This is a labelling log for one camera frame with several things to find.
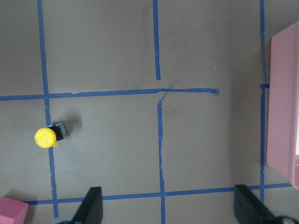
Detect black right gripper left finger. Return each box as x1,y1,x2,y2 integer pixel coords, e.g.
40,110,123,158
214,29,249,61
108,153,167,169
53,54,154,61
71,187,103,224

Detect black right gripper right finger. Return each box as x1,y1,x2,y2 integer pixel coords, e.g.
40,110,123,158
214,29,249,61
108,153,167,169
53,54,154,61
233,184,275,224

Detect yellow push button switch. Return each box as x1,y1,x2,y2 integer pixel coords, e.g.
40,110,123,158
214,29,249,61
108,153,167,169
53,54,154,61
34,122,67,148

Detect pink cube centre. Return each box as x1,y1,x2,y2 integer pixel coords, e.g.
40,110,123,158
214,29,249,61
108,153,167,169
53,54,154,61
0,197,29,224

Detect pink plastic bin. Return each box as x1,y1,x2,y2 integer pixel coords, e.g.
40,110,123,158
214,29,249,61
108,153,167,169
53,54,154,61
266,22,299,188

